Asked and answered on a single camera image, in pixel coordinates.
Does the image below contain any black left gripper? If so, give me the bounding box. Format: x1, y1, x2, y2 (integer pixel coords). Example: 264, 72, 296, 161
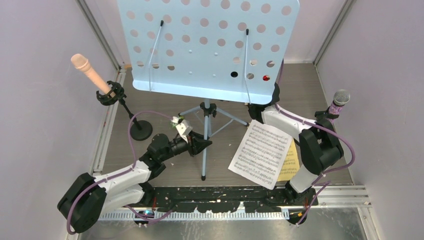
159, 130, 211, 162

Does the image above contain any light blue music stand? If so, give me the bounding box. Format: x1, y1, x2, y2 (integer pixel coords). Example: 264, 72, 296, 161
116, 0, 301, 182

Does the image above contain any beige microphone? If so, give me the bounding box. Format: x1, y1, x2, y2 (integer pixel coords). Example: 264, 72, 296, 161
70, 53, 111, 94

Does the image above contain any purple glitter microphone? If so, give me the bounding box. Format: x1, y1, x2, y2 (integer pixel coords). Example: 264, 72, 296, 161
326, 89, 351, 116

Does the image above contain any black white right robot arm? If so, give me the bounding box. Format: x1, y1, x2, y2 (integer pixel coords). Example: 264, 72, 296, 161
247, 84, 344, 205

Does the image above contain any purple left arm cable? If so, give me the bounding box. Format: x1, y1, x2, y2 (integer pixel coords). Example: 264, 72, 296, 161
66, 110, 175, 235

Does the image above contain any white sheet music page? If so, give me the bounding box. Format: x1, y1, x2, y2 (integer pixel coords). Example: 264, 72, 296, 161
228, 120, 293, 190

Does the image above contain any black right microphone stand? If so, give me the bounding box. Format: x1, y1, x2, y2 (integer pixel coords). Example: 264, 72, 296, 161
314, 111, 339, 124

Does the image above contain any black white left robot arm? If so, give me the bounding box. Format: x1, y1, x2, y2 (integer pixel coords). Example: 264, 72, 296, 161
57, 131, 213, 235

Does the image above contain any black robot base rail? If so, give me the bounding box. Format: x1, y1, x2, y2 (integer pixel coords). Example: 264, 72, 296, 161
130, 186, 316, 213

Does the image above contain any yellow sheet music page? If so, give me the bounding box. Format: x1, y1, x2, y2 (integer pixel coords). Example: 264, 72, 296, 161
277, 140, 300, 182

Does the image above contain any black microphone stand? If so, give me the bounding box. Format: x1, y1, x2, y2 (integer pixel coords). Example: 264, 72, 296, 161
314, 111, 339, 124
96, 81, 153, 141

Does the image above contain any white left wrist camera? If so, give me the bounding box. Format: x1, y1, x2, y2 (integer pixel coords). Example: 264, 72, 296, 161
171, 116, 193, 143

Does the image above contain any black left microphone stand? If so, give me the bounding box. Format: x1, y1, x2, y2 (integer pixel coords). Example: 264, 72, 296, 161
96, 81, 153, 141

